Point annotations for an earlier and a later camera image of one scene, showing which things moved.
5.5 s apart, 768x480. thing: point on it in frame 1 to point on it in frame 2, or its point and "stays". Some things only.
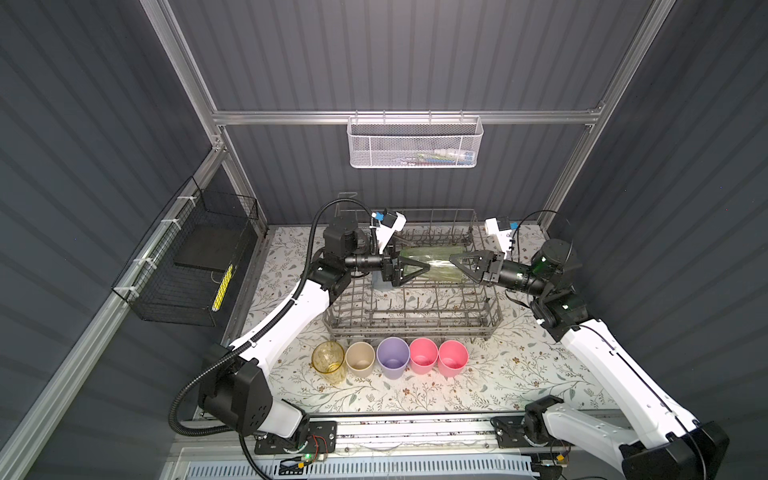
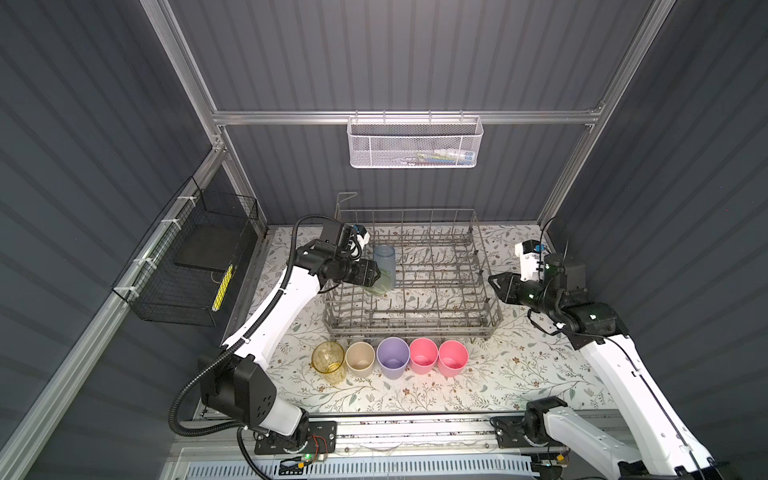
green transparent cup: (441, 266) to (382, 285)
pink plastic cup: (424, 355) stays
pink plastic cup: (452, 358) stays
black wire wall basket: (184, 271) stays
